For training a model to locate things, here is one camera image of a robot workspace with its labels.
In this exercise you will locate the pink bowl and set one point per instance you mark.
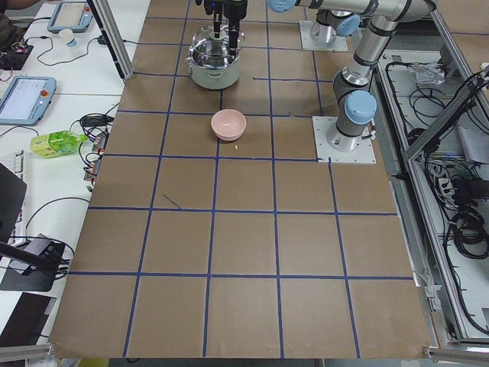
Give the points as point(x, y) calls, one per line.
point(228, 124)

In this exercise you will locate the white cooking pot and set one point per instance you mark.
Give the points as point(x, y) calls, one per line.
point(212, 71)

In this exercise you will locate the paper cup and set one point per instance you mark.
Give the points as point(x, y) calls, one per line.
point(68, 37)

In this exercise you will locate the glass pot lid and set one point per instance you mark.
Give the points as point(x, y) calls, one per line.
point(211, 52)

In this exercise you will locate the blue teach pendant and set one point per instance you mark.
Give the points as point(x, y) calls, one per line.
point(73, 15)
point(26, 100)

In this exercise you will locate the lower blue teach pendant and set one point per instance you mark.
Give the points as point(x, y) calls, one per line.
point(26, 100)

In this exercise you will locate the aluminium frame post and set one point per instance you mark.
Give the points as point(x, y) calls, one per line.
point(104, 17)

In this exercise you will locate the white keyboard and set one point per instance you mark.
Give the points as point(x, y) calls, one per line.
point(15, 162)

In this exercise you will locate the upper blue teach pendant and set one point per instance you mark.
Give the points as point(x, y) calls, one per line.
point(73, 15)

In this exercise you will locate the black monitor stand base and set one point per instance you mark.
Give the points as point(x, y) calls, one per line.
point(35, 280)

